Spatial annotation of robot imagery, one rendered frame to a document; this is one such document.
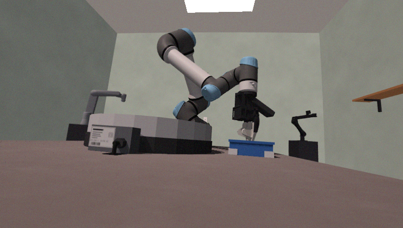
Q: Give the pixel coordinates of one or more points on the blue crate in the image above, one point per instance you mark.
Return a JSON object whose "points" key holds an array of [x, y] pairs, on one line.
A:
{"points": [[251, 148]]}

